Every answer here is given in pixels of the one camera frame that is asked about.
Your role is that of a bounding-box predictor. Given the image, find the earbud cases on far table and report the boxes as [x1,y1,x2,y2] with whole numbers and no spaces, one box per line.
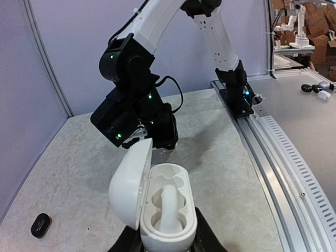
[301,81,335,101]

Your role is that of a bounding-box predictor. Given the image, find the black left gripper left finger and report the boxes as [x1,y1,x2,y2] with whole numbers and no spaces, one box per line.
[108,226,144,252]

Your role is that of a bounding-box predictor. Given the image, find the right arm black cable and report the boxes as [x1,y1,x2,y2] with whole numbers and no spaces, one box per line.
[107,0,184,115]

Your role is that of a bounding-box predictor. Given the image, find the black earbud charging case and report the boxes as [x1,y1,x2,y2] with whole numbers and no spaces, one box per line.
[30,213,52,239]

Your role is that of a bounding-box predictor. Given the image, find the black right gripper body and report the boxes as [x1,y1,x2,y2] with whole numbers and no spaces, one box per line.
[149,103,179,150]

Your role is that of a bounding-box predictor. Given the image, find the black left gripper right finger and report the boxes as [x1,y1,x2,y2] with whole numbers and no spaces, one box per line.
[193,207,228,252]

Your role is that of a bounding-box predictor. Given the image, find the right aluminium wall post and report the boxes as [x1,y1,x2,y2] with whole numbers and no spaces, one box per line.
[23,0,75,118]

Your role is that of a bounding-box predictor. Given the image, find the aluminium front rail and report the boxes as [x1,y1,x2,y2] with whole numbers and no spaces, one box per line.
[209,80,336,252]

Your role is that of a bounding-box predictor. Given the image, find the cardboard boxes background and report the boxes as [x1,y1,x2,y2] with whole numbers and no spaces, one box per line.
[270,1,335,71]

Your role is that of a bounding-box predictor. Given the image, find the white oval earbud charging case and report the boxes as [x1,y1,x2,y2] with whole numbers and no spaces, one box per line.
[109,139,197,251]

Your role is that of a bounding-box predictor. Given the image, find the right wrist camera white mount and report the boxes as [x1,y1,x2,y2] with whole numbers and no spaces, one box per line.
[121,125,148,149]

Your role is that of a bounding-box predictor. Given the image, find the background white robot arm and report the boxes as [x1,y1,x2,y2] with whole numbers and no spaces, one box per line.
[271,1,315,53]

